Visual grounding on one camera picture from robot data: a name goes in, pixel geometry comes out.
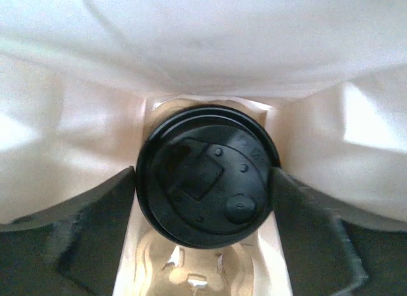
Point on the brown paper bag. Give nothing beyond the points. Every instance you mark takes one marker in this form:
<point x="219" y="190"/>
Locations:
<point x="327" y="76"/>

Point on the black cup lid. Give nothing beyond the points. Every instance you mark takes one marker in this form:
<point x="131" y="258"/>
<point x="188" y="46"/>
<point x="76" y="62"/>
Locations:
<point x="204" y="176"/>

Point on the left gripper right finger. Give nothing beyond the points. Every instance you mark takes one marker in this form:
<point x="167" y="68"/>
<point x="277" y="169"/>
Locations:
<point x="333" y="248"/>

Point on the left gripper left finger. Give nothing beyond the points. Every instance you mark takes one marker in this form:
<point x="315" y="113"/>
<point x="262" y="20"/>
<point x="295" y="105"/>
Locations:
<point x="72" y="248"/>

